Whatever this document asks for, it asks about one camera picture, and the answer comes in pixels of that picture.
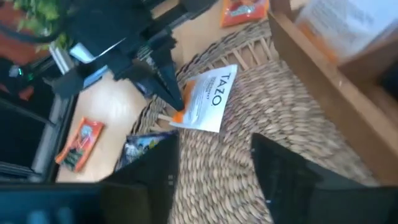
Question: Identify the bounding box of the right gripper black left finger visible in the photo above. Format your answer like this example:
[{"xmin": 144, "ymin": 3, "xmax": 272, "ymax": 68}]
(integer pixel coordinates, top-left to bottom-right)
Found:
[{"xmin": 102, "ymin": 134, "xmax": 181, "ymax": 224}]

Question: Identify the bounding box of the wooden tea organiser box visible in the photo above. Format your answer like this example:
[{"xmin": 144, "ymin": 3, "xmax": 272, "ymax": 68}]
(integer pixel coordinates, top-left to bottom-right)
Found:
[{"xmin": 267, "ymin": 0, "xmax": 398, "ymax": 187}]

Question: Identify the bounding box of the small green potted plant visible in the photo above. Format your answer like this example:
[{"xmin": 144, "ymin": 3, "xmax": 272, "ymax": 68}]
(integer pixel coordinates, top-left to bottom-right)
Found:
[{"xmin": 12, "ymin": 0, "xmax": 74, "ymax": 52}]

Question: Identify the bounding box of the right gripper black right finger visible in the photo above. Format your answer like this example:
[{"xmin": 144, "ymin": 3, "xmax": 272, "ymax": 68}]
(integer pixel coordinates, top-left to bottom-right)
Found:
[{"xmin": 251, "ymin": 133, "xmax": 398, "ymax": 224}]

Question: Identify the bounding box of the white orange Tazo tea packet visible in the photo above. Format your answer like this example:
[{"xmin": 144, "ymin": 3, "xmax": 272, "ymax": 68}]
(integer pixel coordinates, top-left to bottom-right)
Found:
[
  {"xmin": 169, "ymin": 63, "xmax": 239, "ymax": 134},
  {"xmin": 294, "ymin": 0, "xmax": 398, "ymax": 65}
]

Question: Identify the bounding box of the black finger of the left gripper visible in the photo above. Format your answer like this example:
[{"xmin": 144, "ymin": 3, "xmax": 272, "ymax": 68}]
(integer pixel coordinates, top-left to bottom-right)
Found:
[
  {"xmin": 157, "ymin": 32, "xmax": 185, "ymax": 111},
  {"xmin": 116, "ymin": 60, "xmax": 180, "ymax": 110}
]

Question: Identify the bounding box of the black aluminium table frame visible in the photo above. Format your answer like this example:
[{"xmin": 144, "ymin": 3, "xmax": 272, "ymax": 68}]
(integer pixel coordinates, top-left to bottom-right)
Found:
[{"xmin": 0, "ymin": 57, "xmax": 77, "ymax": 184}]

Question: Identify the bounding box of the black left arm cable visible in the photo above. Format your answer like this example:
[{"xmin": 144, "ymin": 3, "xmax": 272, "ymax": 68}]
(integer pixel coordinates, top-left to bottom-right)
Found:
[{"xmin": 0, "ymin": 0, "xmax": 68, "ymax": 44}]

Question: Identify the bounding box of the red tea packet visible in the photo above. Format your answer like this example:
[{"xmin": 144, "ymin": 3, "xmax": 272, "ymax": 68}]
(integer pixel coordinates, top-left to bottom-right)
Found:
[
  {"xmin": 55, "ymin": 116, "xmax": 106, "ymax": 174},
  {"xmin": 220, "ymin": 0, "xmax": 271, "ymax": 29}
]

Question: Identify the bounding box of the round woven straw placemat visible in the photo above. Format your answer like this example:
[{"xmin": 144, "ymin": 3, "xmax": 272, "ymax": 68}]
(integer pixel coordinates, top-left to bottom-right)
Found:
[{"xmin": 113, "ymin": 18, "xmax": 380, "ymax": 224}]

